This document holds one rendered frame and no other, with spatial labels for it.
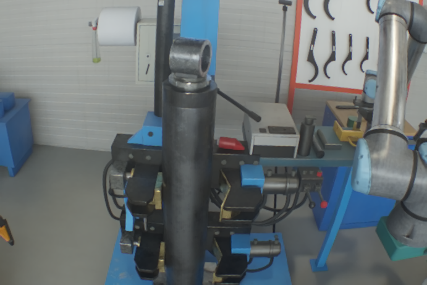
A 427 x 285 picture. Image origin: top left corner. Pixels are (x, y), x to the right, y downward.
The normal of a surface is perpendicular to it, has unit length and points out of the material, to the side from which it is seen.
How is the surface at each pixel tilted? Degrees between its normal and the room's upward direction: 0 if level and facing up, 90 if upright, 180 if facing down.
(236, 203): 0
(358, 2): 90
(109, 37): 109
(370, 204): 90
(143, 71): 90
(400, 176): 68
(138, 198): 0
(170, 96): 90
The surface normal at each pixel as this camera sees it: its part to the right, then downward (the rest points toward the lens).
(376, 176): -0.37, 0.12
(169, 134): -0.64, 0.28
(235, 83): -0.01, 0.40
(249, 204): 0.05, -0.91
